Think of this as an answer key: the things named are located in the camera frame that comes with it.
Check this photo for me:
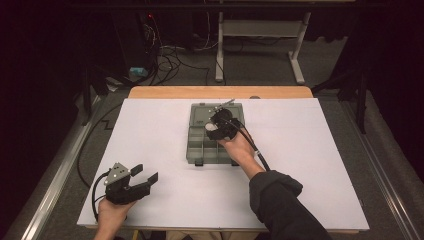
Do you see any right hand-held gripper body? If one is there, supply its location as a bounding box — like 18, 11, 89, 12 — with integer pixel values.
208, 98, 242, 141

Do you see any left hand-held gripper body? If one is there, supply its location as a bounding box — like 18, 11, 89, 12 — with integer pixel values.
103, 162, 151, 206

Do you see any green compartment organizer box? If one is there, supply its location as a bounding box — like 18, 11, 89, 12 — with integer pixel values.
185, 101, 247, 167

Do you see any person's right hand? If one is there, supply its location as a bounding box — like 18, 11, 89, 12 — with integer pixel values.
216, 130, 260, 169

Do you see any person's left hand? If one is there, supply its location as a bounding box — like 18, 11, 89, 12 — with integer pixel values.
96, 198, 138, 233

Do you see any white table mat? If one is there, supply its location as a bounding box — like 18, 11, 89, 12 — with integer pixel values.
76, 97, 370, 232

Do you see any black stand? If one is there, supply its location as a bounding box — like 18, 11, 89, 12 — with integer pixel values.
79, 63, 134, 127
311, 66, 370, 135

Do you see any teal object on floor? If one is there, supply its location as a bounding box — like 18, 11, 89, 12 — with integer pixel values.
129, 66, 149, 77

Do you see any dark equipment rack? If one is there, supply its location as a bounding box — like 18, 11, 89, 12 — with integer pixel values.
111, 9, 162, 69

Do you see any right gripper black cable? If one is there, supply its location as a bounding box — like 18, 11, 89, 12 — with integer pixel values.
219, 116, 271, 173

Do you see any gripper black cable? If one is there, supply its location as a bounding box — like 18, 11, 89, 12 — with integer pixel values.
219, 116, 271, 173
91, 170, 112, 223

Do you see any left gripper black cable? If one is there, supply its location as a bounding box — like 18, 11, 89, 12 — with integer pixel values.
91, 170, 112, 223

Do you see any long black floor cable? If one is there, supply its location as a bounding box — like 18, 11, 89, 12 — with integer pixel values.
76, 102, 124, 186

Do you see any aluminium floor rail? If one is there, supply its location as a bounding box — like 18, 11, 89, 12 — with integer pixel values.
3, 94, 104, 240
343, 99, 422, 240

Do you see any tangle of floor cables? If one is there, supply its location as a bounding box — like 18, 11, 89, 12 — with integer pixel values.
143, 13, 212, 86

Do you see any white metal desk frame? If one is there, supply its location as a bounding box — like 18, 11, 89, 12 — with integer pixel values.
214, 11, 313, 85

